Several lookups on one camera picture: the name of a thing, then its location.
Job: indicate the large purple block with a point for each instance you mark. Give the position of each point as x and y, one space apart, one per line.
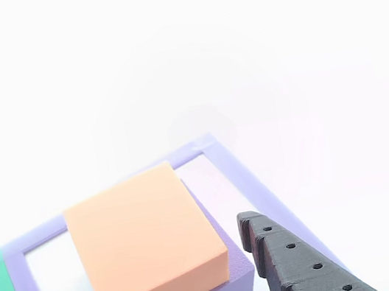
235 277

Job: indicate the orange block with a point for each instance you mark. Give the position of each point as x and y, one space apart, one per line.
143 243

